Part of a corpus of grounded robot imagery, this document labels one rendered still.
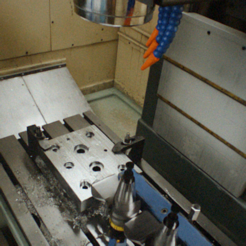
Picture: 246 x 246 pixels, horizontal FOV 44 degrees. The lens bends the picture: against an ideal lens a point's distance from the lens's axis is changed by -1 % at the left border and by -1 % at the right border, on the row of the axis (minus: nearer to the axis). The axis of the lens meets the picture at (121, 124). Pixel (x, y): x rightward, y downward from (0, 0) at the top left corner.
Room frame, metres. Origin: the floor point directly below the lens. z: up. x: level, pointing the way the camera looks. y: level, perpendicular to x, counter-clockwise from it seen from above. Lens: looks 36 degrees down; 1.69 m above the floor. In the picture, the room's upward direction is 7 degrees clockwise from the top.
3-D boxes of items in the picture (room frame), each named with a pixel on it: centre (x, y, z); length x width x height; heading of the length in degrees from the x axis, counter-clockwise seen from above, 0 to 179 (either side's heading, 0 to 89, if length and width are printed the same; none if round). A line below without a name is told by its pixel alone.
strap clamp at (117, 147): (0.83, -0.03, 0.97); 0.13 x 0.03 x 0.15; 131
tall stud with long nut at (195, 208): (0.57, -0.24, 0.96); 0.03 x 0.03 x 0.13
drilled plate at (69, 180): (0.75, 0.10, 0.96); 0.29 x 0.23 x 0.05; 41
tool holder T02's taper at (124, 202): (0.38, -0.02, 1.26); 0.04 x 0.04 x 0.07
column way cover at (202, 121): (0.91, -0.29, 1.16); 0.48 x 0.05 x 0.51; 41
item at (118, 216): (0.38, -0.02, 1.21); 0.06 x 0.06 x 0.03
